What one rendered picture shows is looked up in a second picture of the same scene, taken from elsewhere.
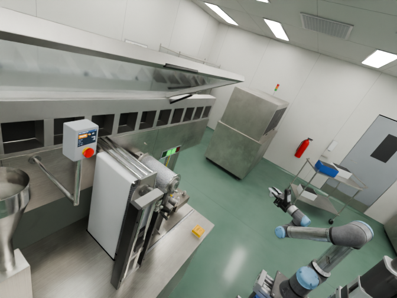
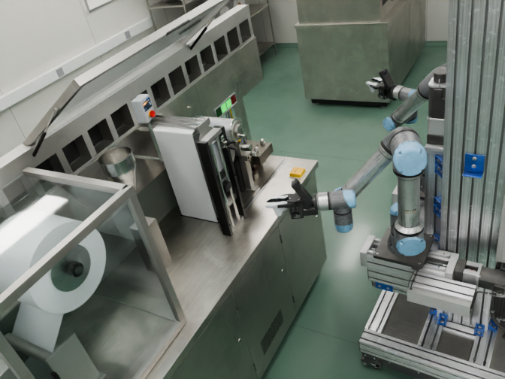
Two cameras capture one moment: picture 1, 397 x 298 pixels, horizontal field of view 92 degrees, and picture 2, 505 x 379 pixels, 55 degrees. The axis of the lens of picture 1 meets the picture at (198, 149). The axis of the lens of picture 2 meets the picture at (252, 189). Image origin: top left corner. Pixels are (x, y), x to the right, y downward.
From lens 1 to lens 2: 1.45 m
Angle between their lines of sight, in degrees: 14
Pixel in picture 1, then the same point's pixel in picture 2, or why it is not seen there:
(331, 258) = not seen: hidden behind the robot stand
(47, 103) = (102, 104)
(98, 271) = (209, 232)
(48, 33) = (122, 57)
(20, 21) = (115, 59)
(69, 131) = (136, 104)
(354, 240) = not seen: hidden behind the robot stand
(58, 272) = (176, 244)
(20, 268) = (151, 221)
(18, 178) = (121, 153)
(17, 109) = (90, 116)
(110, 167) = (168, 133)
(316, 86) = not seen: outside the picture
